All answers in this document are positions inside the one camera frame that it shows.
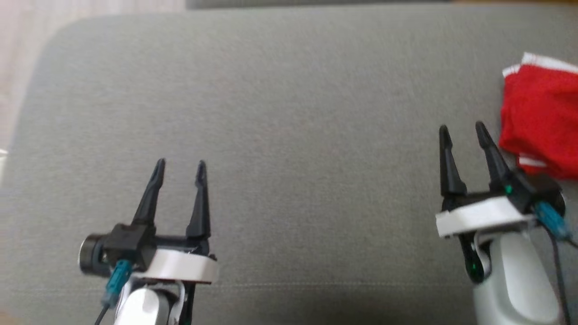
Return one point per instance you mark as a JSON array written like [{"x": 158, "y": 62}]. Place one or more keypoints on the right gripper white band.
[{"x": 483, "y": 214}]

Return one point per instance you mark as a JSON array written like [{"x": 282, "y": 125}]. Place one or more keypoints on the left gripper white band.
[{"x": 180, "y": 266}]

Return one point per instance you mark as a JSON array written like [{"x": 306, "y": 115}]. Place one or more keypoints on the red basketball jersey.
[{"x": 542, "y": 117}]

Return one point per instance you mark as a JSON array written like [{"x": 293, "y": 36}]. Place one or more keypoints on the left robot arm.
[{"x": 149, "y": 304}]

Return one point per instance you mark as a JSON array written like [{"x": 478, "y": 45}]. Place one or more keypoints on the large grey sofa seat cushion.
[{"x": 293, "y": 135}]

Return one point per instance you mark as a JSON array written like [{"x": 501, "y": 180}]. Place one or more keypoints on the small grey sofa cushion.
[{"x": 316, "y": 3}]

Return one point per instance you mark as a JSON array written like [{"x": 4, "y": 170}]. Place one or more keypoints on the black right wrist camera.
[{"x": 539, "y": 189}]

